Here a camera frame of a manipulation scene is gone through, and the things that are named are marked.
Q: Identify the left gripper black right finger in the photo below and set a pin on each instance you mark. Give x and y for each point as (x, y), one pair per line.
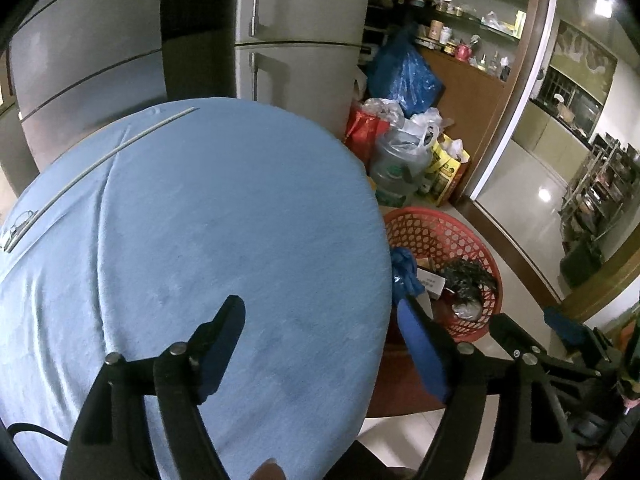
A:
(531, 439)

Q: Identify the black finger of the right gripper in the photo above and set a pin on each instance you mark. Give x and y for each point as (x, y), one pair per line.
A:
(512, 338)

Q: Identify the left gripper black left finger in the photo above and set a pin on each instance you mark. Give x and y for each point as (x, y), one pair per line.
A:
(112, 439)

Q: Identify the black plastic bag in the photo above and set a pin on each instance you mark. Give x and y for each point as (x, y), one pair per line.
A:
(468, 279)

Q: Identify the grey cardboard box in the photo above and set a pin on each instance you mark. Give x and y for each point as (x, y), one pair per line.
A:
(433, 283)

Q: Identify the person's right hand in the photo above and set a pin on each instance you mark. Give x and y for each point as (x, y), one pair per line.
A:
(268, 470)

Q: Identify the red plastic laundry basket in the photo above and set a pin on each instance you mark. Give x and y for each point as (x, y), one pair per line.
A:
(434, 238)

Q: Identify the metal dish rack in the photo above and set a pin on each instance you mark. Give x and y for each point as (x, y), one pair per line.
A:
(599, 209)

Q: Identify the yellow printed bag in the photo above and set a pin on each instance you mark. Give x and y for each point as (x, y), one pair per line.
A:
(449, 161)

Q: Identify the light blue tablecloth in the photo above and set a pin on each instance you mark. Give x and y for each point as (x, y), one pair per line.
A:
(136, 236)

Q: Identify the clear water jug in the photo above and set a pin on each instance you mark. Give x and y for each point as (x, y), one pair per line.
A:
(397, 166)

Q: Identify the white plastic bag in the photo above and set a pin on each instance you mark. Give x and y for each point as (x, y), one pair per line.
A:
(425, 127)

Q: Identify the brown wooden cabinet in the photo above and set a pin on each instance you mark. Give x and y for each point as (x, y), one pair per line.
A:
(470, 98)

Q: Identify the red paper bag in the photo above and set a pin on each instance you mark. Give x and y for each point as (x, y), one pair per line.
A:
(362, 131)

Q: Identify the dark blue plastic bag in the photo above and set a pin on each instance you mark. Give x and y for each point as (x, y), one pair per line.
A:
(399, 73)

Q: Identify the silver two-door refrigerator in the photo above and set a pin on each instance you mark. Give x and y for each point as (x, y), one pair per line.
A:
(300, 55)

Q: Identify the grey refrigerator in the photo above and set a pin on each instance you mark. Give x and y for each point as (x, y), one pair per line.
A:
(78, 65)

